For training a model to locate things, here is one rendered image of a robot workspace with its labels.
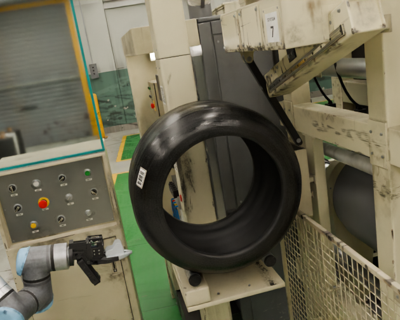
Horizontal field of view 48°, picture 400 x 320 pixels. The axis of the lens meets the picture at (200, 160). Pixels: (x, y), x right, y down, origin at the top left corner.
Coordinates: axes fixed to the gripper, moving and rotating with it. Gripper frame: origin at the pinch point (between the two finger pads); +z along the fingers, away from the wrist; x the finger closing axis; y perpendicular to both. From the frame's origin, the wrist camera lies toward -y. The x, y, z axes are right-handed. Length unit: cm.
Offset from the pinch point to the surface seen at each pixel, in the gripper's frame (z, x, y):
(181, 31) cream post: 27, 28, 77
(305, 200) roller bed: 77, 21, 5
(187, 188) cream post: 27.2, 28.4, 13.5
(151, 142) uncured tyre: 9.6, -7.0, 40.6
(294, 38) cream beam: 47, -33, 71
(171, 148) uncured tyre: 15.2, -12.4, 39.1
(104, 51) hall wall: 10, 920, 85
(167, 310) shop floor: 27, 124, -99
